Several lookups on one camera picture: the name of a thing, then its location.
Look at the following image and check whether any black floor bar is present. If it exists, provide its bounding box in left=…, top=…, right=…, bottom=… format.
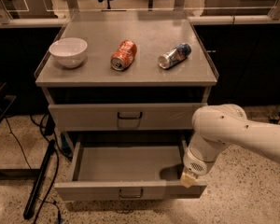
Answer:
left=23, top=140, right=55, bottom=220

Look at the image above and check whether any black floor cable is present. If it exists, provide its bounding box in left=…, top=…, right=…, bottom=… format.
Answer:
left=5, top=112, right=63, bottom=224

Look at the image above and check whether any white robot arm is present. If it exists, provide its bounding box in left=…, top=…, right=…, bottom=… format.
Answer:
left=180, top=105, right=280, bottom=188

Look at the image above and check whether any white horizontal rail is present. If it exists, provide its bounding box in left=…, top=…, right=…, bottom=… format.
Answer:
left=0, top=15, right=280, bottom=28

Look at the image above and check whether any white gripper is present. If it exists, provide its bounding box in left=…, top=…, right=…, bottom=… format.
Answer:
left=180, top=147, right=217, bottom=189

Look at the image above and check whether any blue silver soda can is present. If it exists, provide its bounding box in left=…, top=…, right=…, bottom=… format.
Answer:
left=158, top=43, right=191, bottom=69

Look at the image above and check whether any grey top drawer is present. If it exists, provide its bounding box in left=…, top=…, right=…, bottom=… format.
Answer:
left=49, top=103, right=204, bottom=132

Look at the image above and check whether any grey drawer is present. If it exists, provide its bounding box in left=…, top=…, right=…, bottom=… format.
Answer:
left=49, top=103, right=204, bottom=132
left=55, top=140, right=206, bottom=201

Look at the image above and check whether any white ceramic bowl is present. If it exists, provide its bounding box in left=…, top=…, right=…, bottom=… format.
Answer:
left=49, top=37, right=88, bottom=68

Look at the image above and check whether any orange soda can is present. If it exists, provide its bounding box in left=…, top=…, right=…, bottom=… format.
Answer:
left=110, top=40, right=137, bottom=71

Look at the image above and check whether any grey drawer cabinet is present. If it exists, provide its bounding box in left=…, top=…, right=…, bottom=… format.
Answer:
left=36, top=11, right=217, bottom=147

